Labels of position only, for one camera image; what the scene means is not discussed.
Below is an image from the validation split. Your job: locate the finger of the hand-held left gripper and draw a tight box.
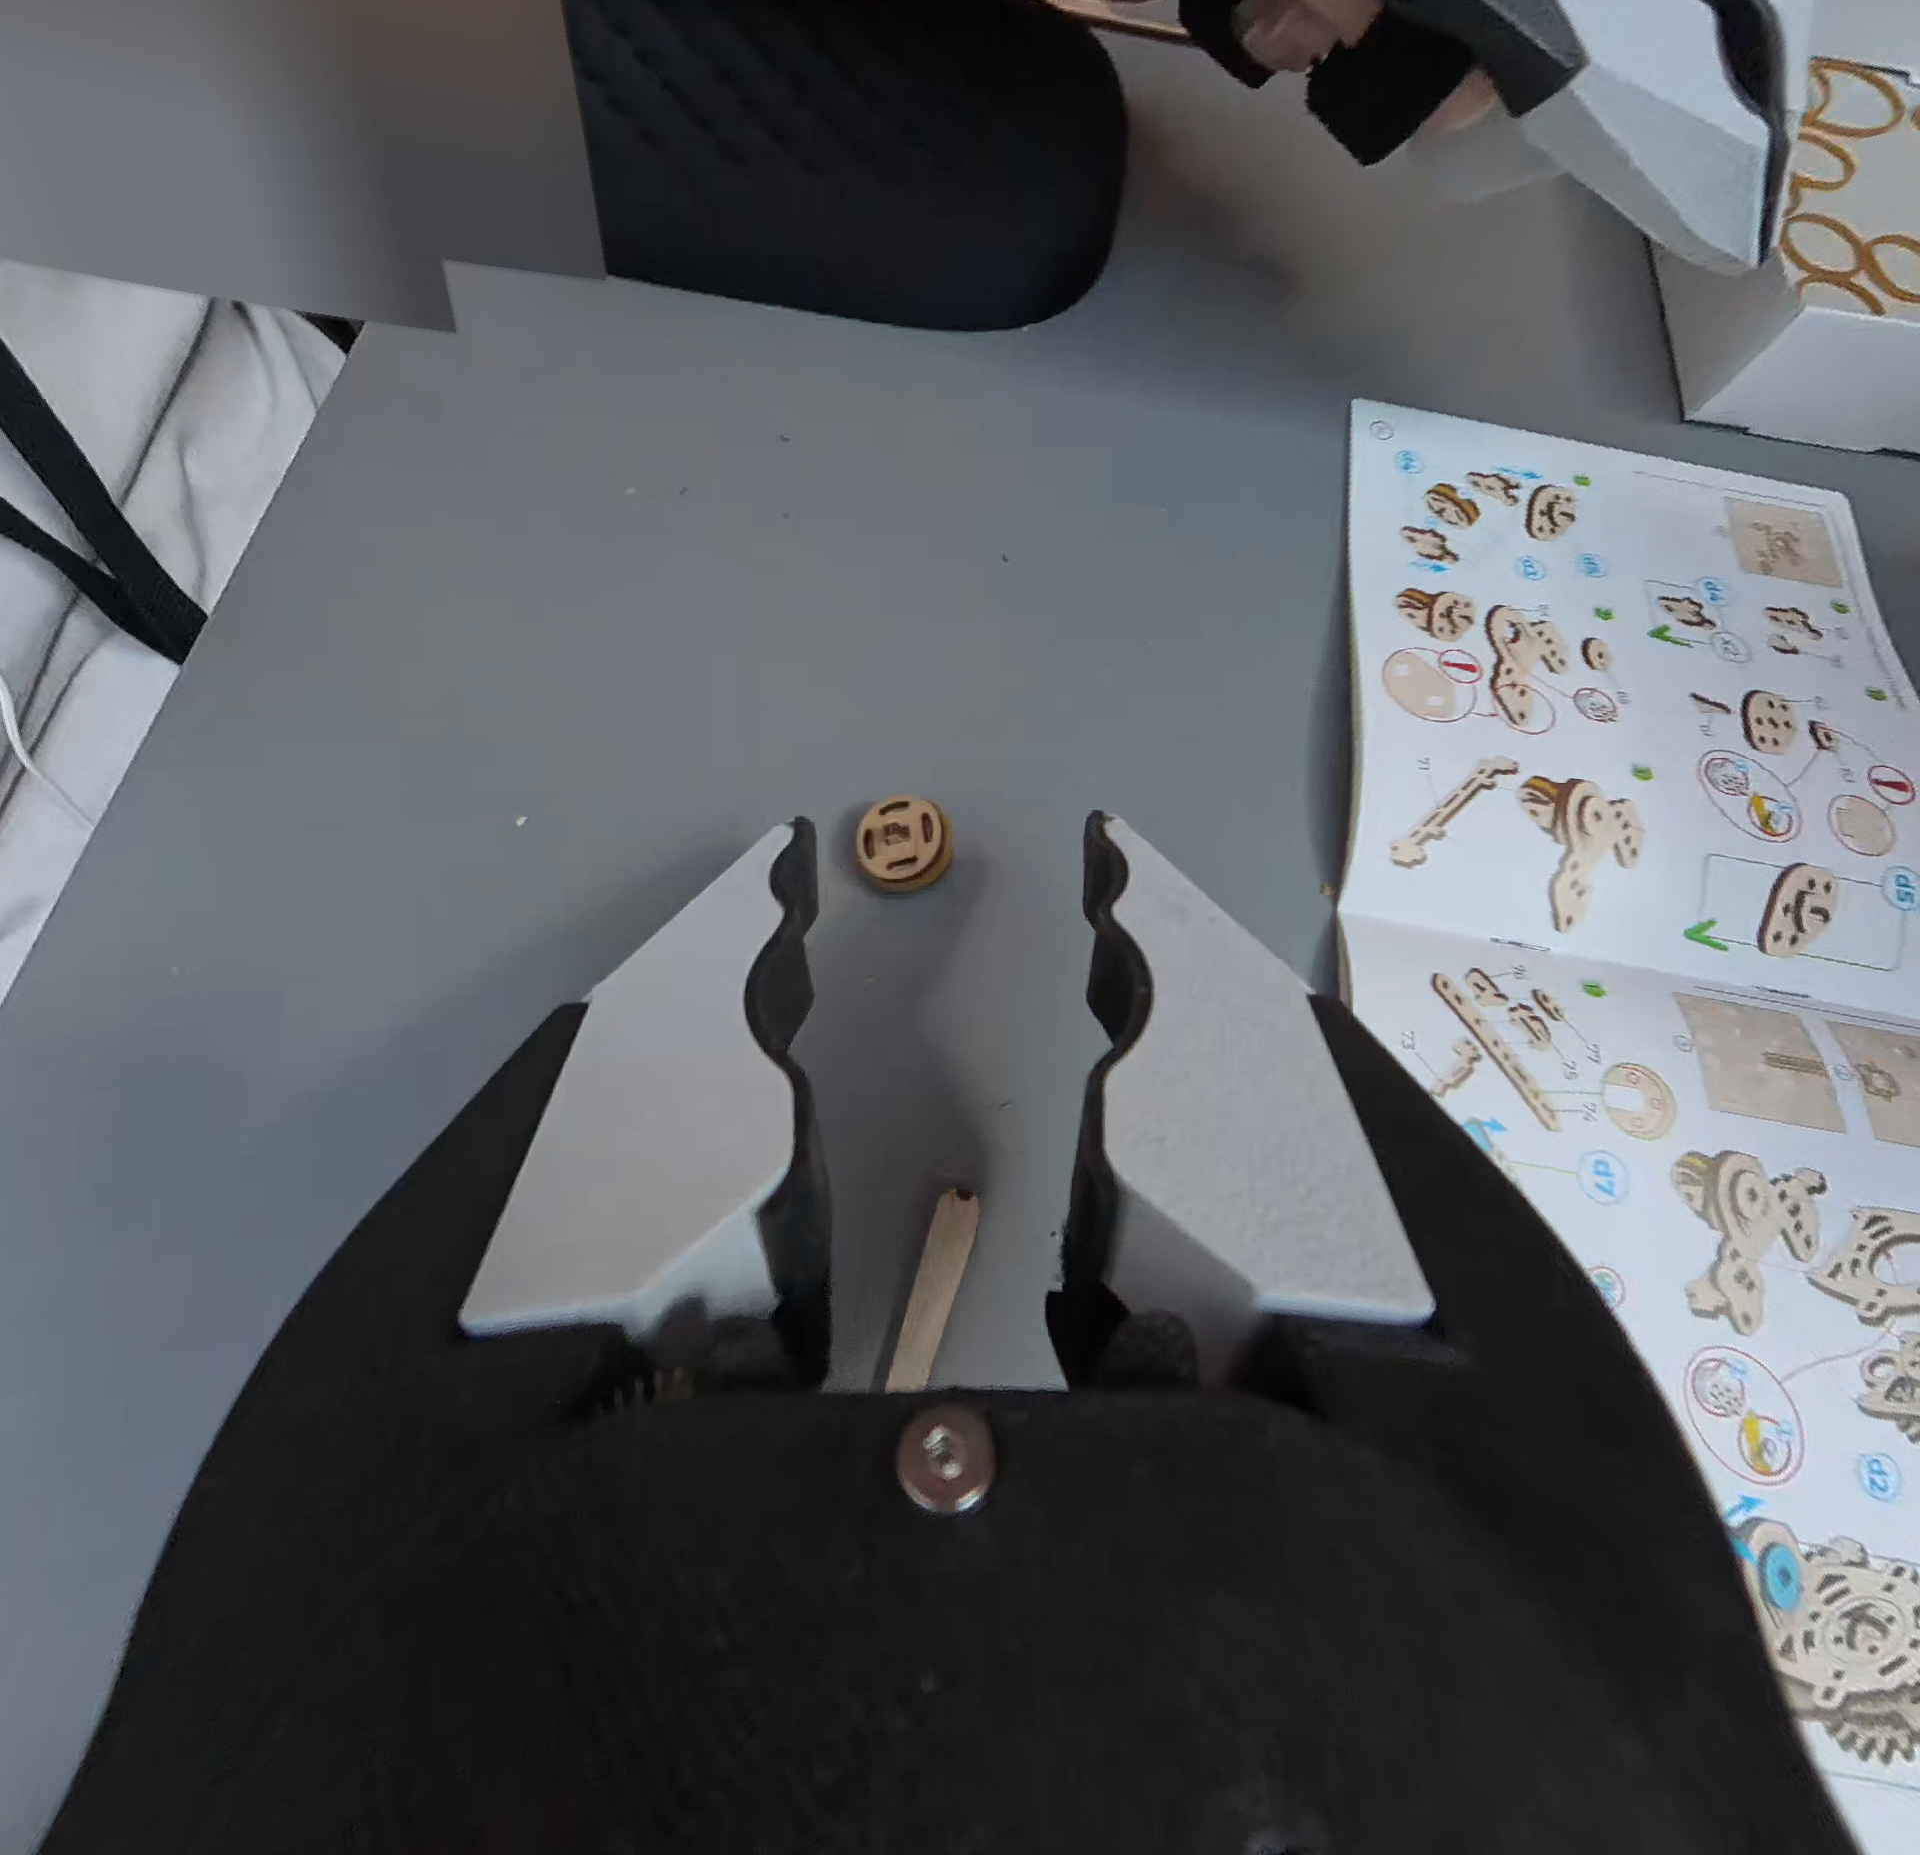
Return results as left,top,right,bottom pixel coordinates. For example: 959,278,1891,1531
1420,0,1795,273

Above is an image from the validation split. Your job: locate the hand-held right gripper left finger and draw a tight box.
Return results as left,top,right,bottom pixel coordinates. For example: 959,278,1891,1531
456,819,837,1388

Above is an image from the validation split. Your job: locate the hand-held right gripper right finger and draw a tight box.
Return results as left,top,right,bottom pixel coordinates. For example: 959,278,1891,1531
1043,808,1440,1390

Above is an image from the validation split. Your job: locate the round wooden model part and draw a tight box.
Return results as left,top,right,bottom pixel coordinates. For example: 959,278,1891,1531
853,799,955,891

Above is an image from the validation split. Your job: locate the person's left hand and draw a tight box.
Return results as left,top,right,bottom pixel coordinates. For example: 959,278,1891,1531
1111,0,1502,142

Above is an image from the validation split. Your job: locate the white cardboard box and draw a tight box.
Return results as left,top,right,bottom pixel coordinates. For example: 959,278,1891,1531
1644,58,1920,462

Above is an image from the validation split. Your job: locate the thin wooden stick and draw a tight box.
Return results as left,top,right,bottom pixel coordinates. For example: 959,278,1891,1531
885,1185,981,1394

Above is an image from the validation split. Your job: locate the assembly instruction booklet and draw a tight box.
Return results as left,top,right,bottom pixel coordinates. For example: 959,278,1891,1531
1333,398,1920,1783

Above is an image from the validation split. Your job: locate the black padded chair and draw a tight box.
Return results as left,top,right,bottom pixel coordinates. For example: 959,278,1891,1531
555,0,1129,334

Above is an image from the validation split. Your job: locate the light grey cloth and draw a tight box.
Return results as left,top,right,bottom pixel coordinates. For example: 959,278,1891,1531
0,256,362,987

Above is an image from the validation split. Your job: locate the wooden sheet with ring cutouts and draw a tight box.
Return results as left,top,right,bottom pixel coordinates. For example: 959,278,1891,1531
1775,58,1920,312

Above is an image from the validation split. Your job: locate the black strap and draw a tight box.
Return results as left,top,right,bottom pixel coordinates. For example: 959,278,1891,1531
0,342,212,668

